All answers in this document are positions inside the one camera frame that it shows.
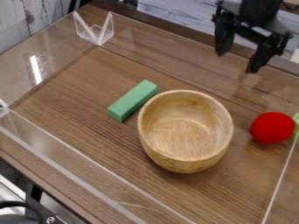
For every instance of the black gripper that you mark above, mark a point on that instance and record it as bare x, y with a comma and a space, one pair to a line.
237, 18

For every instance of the red plush strawberry toy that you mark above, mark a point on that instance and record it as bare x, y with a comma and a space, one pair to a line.
273, 127

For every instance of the black table leg bracket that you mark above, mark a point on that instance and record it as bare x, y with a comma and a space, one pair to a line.
45, 215

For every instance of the wooden bowl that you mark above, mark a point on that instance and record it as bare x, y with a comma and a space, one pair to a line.
186, 130

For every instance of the green rectangular block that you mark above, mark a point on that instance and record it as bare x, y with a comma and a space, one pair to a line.
130, 102

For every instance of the clear acrylic corner bracket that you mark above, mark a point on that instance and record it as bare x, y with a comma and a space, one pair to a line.
95, 34

